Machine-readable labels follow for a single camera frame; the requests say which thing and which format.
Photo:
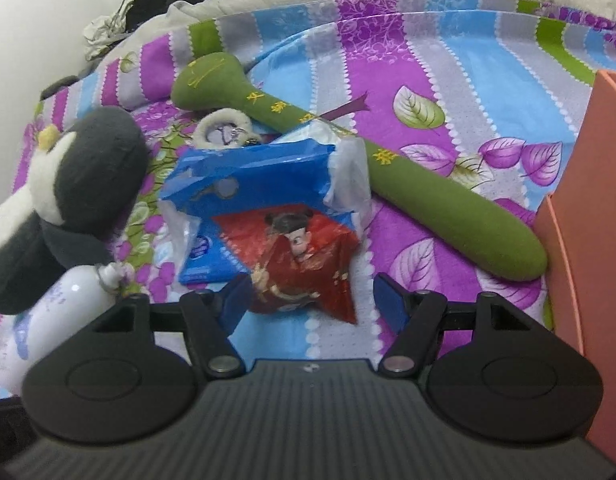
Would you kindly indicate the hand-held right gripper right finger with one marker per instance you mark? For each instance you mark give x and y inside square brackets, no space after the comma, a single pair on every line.
[388,305]

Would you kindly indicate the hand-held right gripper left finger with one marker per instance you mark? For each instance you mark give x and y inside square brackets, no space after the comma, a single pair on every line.
[236,305]

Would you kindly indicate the red cartoon print packet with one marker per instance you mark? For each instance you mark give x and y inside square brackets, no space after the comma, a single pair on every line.
[298,260]

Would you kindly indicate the orange cardboard box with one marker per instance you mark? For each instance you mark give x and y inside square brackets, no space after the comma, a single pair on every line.
[588,210]

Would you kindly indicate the green plush stick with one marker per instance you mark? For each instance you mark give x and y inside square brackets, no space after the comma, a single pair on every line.
[438,200]

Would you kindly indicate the blue tissue pack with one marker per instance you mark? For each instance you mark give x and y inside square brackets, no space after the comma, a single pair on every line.
[248,180]

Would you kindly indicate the white bottle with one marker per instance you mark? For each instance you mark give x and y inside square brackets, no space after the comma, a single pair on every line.
[52,320]

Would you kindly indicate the grey penguin plush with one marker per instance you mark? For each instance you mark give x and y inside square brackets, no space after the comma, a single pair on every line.
[77,175]

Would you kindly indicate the striped floral bed sheet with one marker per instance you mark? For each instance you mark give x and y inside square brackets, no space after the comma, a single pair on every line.
[438,60]

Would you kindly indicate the white crumpled cloth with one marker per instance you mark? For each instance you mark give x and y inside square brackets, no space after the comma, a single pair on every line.
[100,30]

